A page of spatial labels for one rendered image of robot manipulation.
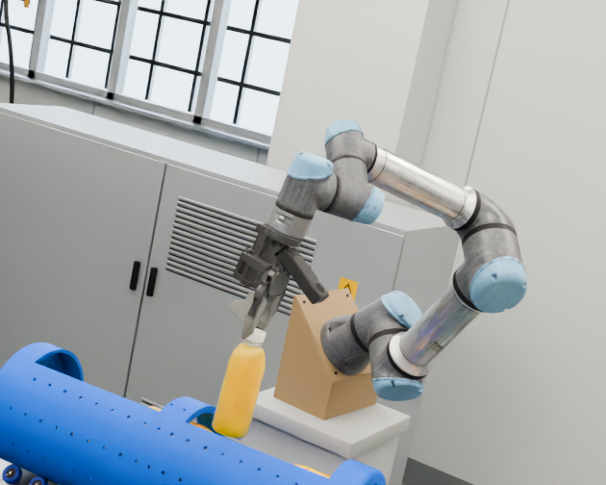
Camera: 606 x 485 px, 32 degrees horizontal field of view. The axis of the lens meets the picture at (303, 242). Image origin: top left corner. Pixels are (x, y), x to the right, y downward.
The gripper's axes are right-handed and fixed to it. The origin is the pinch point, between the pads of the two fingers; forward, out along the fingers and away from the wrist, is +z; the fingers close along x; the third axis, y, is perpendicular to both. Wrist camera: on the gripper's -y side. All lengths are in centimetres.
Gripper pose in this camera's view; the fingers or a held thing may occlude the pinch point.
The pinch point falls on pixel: (254, 333)
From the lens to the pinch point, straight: 203.1
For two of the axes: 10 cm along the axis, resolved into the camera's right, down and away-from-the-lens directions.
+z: -3.7, 9.0, 2.1
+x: -4.3, 0.3, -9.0
